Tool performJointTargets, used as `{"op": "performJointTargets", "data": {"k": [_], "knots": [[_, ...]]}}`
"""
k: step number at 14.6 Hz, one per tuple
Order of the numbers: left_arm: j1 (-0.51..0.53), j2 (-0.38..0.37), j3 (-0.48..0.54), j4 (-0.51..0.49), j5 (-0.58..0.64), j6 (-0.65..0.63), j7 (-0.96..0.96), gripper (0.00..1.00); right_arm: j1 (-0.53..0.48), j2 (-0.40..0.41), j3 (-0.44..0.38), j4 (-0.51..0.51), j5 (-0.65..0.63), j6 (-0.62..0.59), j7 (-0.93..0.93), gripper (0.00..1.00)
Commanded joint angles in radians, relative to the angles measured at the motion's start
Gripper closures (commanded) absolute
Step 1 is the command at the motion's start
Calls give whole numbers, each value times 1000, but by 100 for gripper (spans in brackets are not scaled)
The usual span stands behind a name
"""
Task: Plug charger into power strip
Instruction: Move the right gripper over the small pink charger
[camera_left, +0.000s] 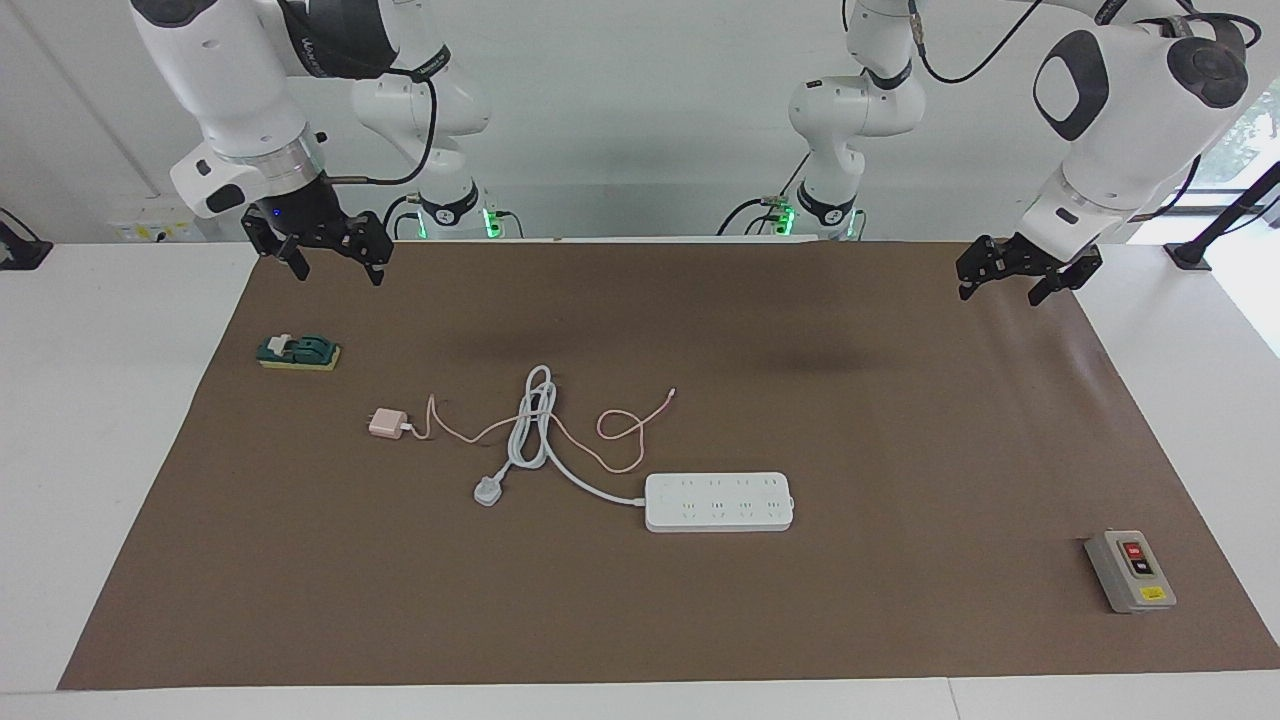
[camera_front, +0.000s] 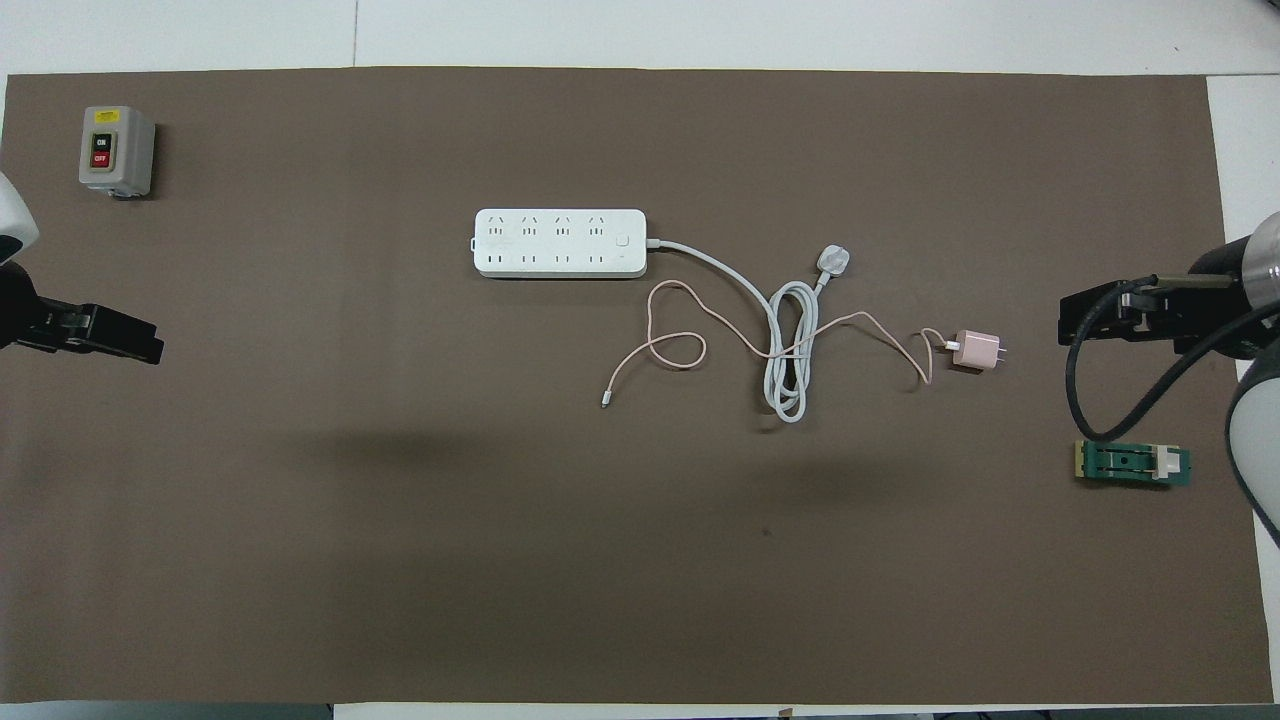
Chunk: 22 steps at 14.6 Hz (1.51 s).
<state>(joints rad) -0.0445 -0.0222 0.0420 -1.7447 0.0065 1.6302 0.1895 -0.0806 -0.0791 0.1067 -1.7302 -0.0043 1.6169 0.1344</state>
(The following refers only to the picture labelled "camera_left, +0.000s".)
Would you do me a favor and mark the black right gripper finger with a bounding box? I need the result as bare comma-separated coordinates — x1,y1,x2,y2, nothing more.
335,211,393,288
242,210,309,282

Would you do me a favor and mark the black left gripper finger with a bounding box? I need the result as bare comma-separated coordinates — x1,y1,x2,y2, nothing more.
955,237,1006,301
1028,250,1103,307

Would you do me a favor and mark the pink charging cable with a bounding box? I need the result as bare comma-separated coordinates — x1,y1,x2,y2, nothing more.
405,388,679,475

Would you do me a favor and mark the white power strip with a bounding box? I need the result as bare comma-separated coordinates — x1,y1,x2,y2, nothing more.
644,472,796,533

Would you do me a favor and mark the black table clamp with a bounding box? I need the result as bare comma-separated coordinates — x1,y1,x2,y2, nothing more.
0,207,53,271

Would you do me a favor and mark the brown paper mat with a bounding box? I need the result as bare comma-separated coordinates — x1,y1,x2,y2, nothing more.
57,238,1280,691

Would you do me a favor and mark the black base power cable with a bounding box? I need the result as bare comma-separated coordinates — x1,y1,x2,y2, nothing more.
380,195,426,241
716,150,811,237

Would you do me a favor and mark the green knife switch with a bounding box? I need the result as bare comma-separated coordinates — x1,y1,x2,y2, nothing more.
256,333,342,373

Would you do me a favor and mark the black stand bracket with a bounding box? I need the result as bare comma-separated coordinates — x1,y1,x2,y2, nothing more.
1163,160,1280,272

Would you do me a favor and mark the white wall socket box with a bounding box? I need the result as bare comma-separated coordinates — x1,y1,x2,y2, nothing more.
108,205,201,243

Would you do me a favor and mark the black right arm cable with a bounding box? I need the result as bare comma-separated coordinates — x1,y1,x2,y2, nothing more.
325,45,441,188

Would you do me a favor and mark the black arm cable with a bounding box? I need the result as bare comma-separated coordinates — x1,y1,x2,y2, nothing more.
325,45,441,188
905,0,1201,221

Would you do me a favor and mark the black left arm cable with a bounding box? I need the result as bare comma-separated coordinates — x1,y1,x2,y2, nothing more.
905,0,1201,221

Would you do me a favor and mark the white power strip cord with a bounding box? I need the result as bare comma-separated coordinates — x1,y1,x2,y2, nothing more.
472,365,649,508

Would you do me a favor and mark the grey on-off switch box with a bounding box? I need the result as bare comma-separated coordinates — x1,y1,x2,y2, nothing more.
1084,529,1178,614

